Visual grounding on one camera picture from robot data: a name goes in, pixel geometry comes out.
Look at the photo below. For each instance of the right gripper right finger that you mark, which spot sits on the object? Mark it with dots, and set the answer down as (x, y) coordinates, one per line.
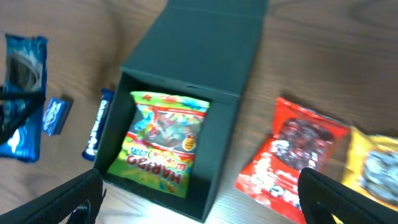
(322, 198)

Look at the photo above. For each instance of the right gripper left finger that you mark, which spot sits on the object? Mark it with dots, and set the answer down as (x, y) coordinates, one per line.
(76, 201)

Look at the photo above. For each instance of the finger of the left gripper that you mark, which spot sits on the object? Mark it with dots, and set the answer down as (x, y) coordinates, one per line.
(35, 100)

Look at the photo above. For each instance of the blue Eclipse mints box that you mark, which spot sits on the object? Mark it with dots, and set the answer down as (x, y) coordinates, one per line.
(55, 116)

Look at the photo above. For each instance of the blue Oreo cookie pack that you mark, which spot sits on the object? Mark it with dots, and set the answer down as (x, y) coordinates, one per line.
(26, 70)

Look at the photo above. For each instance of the Dairy Milk chocolate bar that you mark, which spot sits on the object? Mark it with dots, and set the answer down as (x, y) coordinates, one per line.
(93, 143)

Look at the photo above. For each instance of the red Hacks candy bag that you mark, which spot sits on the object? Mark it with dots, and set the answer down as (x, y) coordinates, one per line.
(300, 138)

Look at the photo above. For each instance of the yellow Hacks candy bag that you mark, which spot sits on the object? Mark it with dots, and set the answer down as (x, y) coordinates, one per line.
(370, 167)

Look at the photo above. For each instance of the green Haribo gummy bag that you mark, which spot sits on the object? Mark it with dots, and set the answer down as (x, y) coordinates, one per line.
(159, 148)

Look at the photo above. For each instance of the dark green gift box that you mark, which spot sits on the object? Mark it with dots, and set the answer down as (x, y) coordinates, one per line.
(202, 49)

